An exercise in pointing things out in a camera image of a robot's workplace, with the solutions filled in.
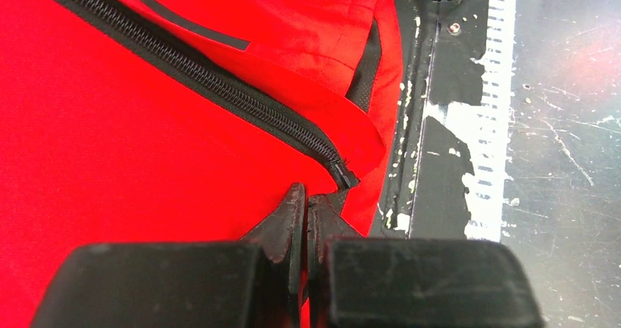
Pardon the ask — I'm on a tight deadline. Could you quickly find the red zip jacket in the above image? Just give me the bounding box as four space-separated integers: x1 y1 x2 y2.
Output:
1 0 402 327

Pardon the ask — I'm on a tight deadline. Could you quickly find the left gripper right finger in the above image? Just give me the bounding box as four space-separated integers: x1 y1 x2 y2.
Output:
307 195 545 327

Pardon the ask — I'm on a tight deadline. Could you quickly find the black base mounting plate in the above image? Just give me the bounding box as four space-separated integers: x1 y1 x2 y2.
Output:
370 0 490 239

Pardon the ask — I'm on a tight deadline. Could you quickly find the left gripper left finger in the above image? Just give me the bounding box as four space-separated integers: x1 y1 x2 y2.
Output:
31 183 306 327

